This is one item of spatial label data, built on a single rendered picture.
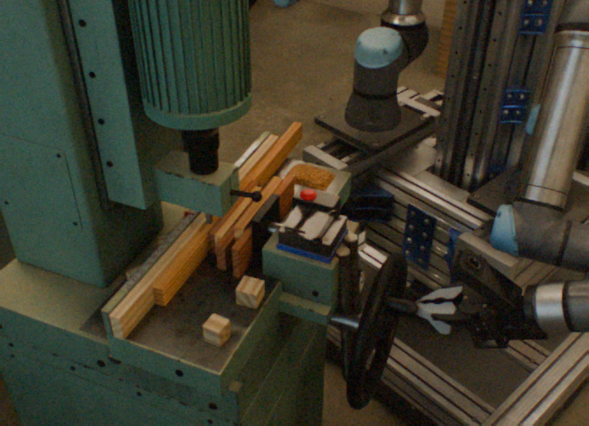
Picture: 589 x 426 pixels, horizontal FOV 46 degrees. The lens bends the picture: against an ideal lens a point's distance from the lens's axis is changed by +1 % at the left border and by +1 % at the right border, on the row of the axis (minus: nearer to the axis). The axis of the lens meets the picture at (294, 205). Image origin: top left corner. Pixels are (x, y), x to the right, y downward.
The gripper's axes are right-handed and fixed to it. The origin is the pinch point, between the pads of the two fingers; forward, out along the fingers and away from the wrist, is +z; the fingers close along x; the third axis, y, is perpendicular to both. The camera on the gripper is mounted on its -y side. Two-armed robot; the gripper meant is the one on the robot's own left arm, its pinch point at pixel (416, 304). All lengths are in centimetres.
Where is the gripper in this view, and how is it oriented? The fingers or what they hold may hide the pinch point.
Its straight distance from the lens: 118.0
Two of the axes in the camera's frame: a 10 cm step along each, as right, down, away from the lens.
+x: 4.1, -6.2, 6.7
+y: 4.7, 7.7, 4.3
